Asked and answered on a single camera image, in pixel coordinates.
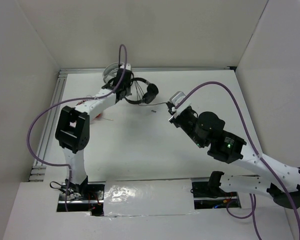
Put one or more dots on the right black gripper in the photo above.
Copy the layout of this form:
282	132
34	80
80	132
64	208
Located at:
174	119

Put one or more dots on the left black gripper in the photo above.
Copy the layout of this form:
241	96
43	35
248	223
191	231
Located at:
128	92

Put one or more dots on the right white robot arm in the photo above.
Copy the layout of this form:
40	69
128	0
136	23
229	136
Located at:
273	179

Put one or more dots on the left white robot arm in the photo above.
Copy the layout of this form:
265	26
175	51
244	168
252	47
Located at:
73	127

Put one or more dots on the white headphones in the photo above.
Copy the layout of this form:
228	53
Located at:
110	73

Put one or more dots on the red headphones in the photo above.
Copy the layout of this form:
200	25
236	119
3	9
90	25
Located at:
98	116

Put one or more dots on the white taped centre panel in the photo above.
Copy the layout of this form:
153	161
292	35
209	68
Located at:
148	198

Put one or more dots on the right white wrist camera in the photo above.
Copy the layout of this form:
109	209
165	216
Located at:
177	104

